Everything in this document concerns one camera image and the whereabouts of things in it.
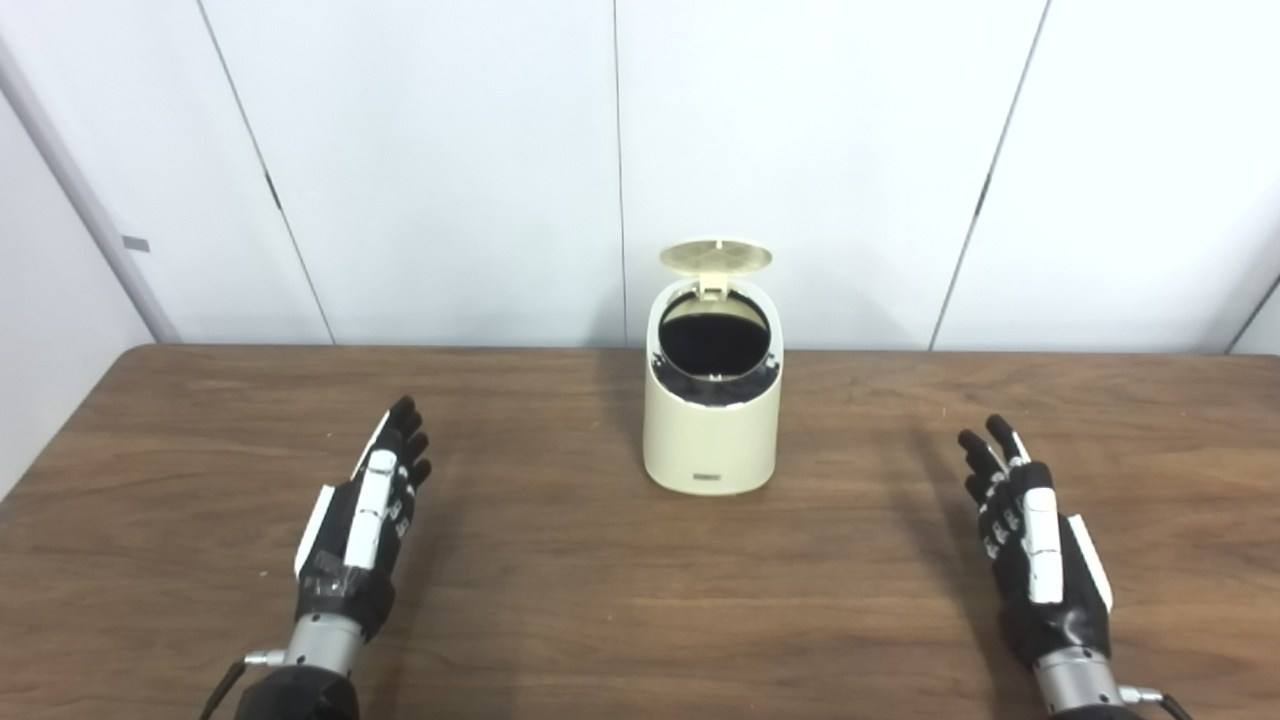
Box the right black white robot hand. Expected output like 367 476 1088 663
957 414 1114 666

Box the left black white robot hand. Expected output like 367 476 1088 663
293 396 434 641

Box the cream round bin lid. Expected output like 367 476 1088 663
659 237 774 301

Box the cream-colored round bin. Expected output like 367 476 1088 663
642 280 785 496

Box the black bin liner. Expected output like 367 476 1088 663
650 293 779 409

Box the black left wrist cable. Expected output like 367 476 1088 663
198 648 291 720

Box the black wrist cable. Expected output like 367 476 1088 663
1118 685 1196 720
198 648 291 720

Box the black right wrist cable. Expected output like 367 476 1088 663
1118 685 1196 720

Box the grey wall post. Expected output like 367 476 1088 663
0 40 183 346

